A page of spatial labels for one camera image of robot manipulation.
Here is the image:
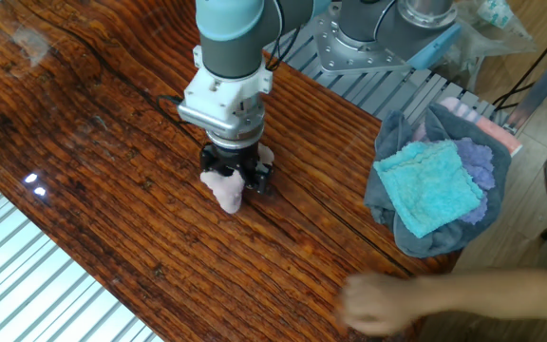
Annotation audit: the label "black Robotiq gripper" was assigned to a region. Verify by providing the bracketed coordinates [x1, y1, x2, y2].
[198, 141, 274, 195]

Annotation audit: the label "pale pink fluffy cloth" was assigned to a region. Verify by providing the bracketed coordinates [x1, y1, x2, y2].
[198, 142, 275, 216]

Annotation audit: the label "person's bare forearm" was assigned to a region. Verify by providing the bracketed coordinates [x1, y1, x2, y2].
[410, 268, 547, 329]

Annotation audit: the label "turquoise fluffy cloth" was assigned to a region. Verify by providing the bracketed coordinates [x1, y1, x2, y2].
[372, 139, 484, 239]

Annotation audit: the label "purple fluffy cloth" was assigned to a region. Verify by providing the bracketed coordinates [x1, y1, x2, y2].
[452, 137, 497, 226]

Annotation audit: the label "pink striped cloth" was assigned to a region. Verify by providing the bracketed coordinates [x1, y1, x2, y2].
[411, 96, 523, 158]

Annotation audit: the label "person's bare hand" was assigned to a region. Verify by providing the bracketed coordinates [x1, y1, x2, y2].
[333, 271, 422, 337]

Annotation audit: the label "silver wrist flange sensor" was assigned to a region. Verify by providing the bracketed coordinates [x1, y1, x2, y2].
[204, 94, 267, 151]

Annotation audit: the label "glossy wood grain table cover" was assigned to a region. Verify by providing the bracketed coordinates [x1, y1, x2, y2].
[0, 0, 461, 342]

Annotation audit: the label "grey towel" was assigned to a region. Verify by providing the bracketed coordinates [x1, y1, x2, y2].
[363, 103, 513, 259]

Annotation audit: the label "clear plastic bag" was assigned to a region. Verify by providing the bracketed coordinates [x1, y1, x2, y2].
[432, 0, 538, 92]

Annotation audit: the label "teal printed packet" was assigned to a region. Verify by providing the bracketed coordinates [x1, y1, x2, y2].
[476, 0, 515, 30]

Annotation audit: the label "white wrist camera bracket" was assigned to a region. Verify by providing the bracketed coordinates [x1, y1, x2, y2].
[176, 44, 274, 140]

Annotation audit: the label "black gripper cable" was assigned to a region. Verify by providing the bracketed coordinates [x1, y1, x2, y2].
[156, 23, 303, 125]

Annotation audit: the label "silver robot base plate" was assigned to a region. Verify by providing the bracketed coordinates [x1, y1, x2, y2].
[312, 1, 412, 75]

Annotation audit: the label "black wall cables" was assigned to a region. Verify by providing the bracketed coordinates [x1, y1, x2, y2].
[490, 12, 547, 113]

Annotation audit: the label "aluminium frame post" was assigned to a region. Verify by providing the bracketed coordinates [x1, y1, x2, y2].
[501, 43, 547, 135]

